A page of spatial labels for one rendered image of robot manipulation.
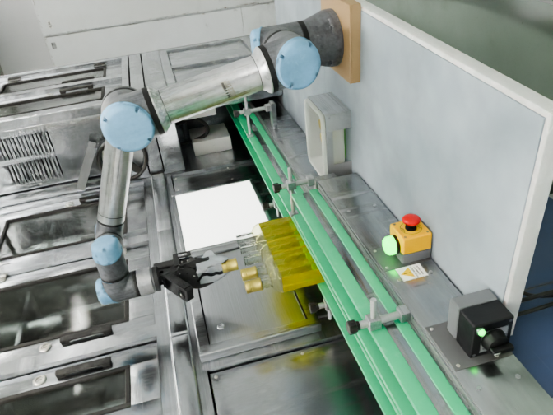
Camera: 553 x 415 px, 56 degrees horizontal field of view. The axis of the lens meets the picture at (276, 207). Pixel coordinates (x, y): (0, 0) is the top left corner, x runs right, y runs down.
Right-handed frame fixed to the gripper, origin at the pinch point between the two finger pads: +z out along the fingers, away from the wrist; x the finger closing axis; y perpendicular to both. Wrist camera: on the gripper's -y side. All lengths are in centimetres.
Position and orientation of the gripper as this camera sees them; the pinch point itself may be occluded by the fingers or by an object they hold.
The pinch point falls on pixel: (225, 266)
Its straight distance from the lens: 148.3
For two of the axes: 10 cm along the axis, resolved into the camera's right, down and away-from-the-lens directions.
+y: -2.5, -4.7, 8.5
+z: 9.6, -2.2, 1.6
